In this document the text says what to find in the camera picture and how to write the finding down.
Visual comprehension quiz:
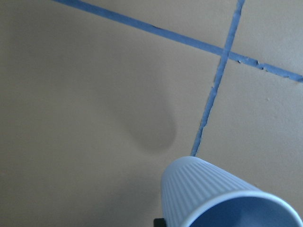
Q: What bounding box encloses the blue ribbed cup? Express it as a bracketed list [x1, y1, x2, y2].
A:
[161, 156, 303, 227]

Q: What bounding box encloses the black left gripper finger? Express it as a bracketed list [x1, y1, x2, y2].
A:
[153, 218, 167, 227]

